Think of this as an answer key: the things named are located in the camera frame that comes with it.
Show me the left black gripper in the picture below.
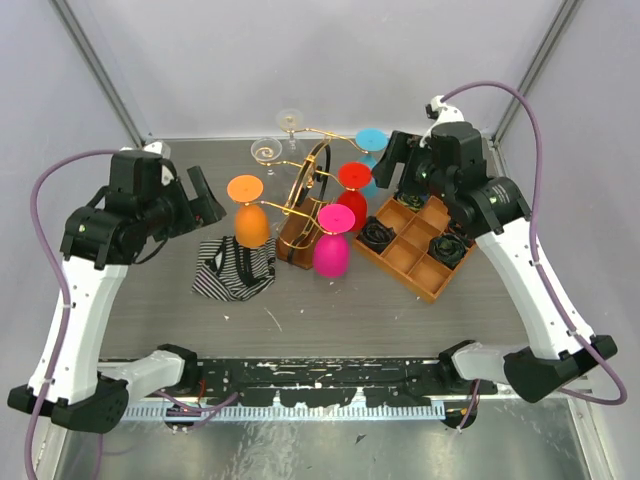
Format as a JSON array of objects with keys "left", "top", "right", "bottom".
[{"left": 143, "top": 164, "right": 226, "bottom": 241}]

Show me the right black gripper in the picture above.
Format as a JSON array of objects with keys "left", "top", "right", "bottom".
[{"left": 371, "top": 130, "right": 454, "bottom": 202}]

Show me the blue wine glass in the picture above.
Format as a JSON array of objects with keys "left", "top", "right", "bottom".
[{"left": 355, "top": 128, "right": 389, "bottom": 199}]

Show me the red wine glass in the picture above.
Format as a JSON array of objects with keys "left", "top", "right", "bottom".
[{"left": 337, "top": 162, "right": 372, "bottom": 232}]

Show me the striped black white cloth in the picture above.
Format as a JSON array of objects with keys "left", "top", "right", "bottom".
[{"left": 191, "top": 236, "right": 276, "bottom": 302}]

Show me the wooden compartment tray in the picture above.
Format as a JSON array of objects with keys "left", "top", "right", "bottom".
[{"left": 352, "top": 197, "right": 476, "bottom": 304}]

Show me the pink wine glass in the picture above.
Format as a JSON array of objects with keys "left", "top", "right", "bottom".
[{"left": 313, "top": 203, "right": 355, "bottom": 278}]

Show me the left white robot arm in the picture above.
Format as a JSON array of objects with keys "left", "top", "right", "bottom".
[{"left": 7, "top": 141, "right": 226, "bottom": 434}]

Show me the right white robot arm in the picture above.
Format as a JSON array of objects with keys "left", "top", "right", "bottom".
[{"left": 372, "top": 122, "right": 618, "bottom": 403}]

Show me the orange wine glass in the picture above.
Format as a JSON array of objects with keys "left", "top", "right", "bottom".
[{"left": 227, "top": 174, "right": 270, "bottom": 249}]

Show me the clear wine glass front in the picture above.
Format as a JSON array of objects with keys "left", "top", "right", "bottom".
[{"left": 250, "top": 137, "right": 283, "bottom": 175}]

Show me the clear wine glass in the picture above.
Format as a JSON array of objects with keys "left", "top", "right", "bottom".
[
  {"left": 250, "top": 137, "right": 283, "bottom": 175},
  {"left": 276, "top": 108, "right": 306, "bottom": 163}
]

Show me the clear wine glass back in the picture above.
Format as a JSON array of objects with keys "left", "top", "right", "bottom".
[{"left": 276, "top": 108, "right": 306, "bottom": 163}]

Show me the dark fabric roll back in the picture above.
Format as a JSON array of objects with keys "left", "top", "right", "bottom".
[{"left": 394, "top": 191, "right": 429, "bottom": 213}]

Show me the dark fabric roll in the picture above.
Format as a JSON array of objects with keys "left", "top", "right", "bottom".
[
  {"left": 428, "top": 233, "right": 472, "bottom": 270},
  {"left": 358, "top": 216, "right": 396, "bottom": 253},
  {"left": 394, "top": 191, "right": 429, "bottom": 213}
]

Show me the dark fabric roll left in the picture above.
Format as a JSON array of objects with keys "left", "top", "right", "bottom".
[{"left": 358, "top": 216, "right": 396, "bottom": 253}]

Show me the dark fabric roll right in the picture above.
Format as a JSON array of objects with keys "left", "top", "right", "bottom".
[{"left": 428, "top": 233, "right": 472, "bottom": 270}]

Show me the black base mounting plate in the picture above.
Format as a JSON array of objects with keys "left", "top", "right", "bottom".
[{"left": 166, "top": 357, "right": 474, "bottom": 408}]

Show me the gold wire wine glass rack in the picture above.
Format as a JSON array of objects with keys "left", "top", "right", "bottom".
[{"left": 257, "top": 128, "right": 368, "bottom": 270}]

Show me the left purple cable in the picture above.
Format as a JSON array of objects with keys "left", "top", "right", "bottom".
[{"left": 23, "top": 148, "right": 126, "bottom": 476}]

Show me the white slotted cable duct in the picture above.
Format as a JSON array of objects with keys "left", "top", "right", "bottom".
[{"left": 122, "top": 401, "right": 446, "bottom": 423}]

